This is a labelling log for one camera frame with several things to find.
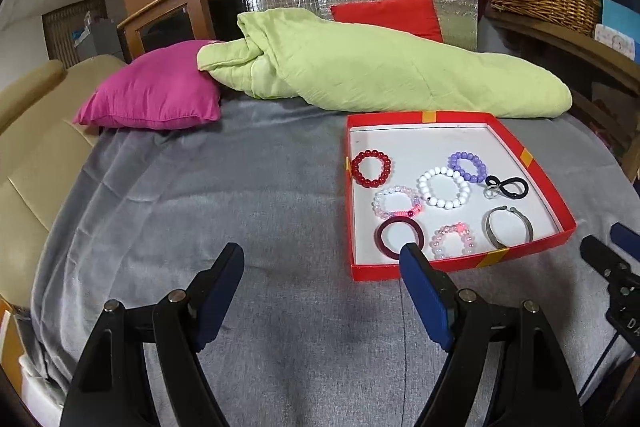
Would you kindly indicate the silver metal bangle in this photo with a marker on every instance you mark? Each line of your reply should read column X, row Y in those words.
column 487, row 232

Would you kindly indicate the white pink card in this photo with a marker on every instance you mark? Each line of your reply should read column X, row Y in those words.
column 615, row 41

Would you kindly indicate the magenta pillow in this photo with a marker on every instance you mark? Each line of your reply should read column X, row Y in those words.
column 150, row 92

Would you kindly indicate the red cardboard box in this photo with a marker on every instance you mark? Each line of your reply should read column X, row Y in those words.
column 380, row 272

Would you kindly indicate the beige sofa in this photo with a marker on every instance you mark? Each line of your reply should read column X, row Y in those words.
column 40, row 157

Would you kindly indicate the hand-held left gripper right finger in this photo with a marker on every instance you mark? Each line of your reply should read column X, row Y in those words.
column 425, row 302

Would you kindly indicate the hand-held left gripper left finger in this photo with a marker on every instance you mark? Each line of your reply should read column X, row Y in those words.
column 222, row 297

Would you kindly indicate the wooden shelf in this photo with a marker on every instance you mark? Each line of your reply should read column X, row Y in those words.
column 575, row 52

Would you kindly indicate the blue card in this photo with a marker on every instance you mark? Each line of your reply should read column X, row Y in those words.
column 620, row 14

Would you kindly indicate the light green blanket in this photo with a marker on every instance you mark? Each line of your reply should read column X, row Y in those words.
column 375, row 67

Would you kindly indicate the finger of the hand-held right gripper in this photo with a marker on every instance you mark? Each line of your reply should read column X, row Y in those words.
column 600, row 257
column 627, row 237

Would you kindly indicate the red pillow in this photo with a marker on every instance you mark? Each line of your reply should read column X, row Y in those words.
column 390, row 14

